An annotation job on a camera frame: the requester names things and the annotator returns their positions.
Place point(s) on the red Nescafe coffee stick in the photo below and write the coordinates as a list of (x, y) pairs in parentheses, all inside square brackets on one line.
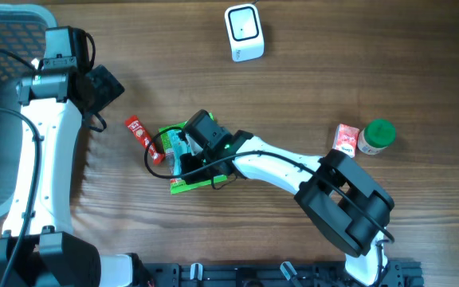
[(141, 134)]

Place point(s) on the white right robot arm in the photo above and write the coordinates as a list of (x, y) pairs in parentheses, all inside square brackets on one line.
[(348, 207)]

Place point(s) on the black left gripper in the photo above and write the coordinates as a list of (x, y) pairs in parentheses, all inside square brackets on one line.
[(108, 86)]

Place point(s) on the white barcode scanner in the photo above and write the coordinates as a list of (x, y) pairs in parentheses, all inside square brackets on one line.
[(245, 34)]

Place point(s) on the green snack bag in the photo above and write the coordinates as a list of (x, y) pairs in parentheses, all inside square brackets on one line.
[(178, 185)]

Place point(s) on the grey plastic basket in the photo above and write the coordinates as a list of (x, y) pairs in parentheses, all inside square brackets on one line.
[(22, 39)]

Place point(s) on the small orange box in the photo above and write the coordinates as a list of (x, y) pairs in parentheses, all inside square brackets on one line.
[(346, 139)]

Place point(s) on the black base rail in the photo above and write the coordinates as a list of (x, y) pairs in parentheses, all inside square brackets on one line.
[(318, 274)]

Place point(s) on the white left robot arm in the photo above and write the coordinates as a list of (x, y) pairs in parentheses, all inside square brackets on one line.
[(37, 246)]

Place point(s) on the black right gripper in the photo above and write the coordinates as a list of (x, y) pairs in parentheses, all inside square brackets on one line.
[(187, 161)]

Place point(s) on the light blue snack packet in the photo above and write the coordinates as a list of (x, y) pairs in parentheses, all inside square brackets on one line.
[(180, 147)]

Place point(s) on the green lid jar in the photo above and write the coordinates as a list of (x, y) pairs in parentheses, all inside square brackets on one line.
[(376, 136)]

